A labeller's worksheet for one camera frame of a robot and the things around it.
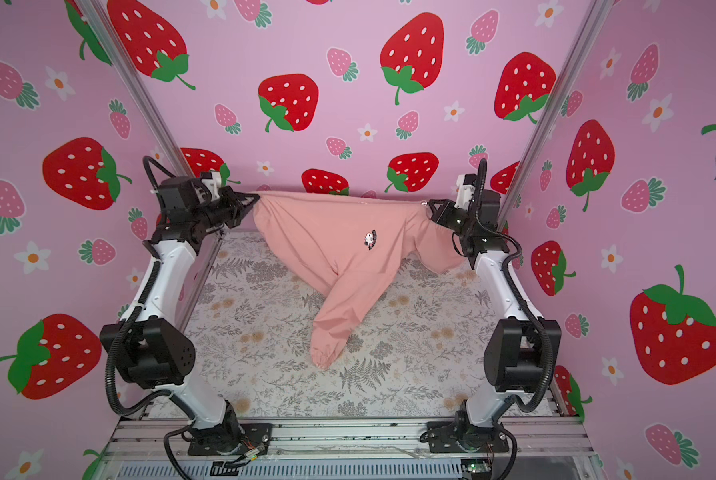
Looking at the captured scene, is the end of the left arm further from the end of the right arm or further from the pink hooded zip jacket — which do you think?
the end of the right arm

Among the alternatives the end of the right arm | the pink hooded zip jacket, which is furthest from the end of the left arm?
the end of the right arm

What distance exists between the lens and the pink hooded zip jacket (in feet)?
2.74
